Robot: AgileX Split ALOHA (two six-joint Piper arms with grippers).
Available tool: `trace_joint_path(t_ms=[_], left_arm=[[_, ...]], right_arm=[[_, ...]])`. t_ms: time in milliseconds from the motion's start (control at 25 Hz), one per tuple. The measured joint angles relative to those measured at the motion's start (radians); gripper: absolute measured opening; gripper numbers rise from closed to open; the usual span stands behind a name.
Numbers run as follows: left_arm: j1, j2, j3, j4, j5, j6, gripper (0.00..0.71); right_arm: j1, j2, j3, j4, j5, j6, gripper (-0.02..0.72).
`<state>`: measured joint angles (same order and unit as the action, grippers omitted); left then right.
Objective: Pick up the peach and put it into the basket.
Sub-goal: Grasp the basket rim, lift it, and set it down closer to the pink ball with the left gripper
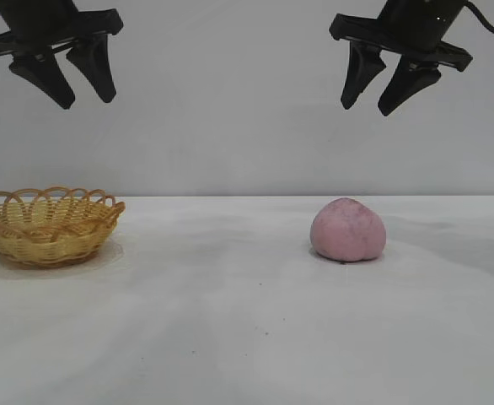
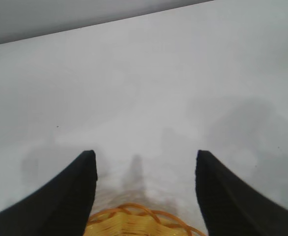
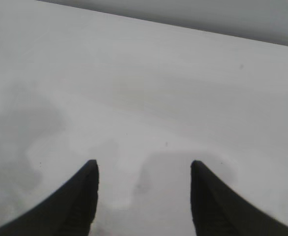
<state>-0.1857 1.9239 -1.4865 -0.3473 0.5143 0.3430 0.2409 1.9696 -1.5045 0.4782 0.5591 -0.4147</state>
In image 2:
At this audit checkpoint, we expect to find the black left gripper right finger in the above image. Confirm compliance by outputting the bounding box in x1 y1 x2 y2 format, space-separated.
195 149 288 236

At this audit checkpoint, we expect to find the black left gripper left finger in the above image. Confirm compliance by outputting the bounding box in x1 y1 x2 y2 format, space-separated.
0 149 98 236

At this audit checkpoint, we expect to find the yellow woven wicker basket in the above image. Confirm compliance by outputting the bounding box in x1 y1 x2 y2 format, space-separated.
85 203 207 236

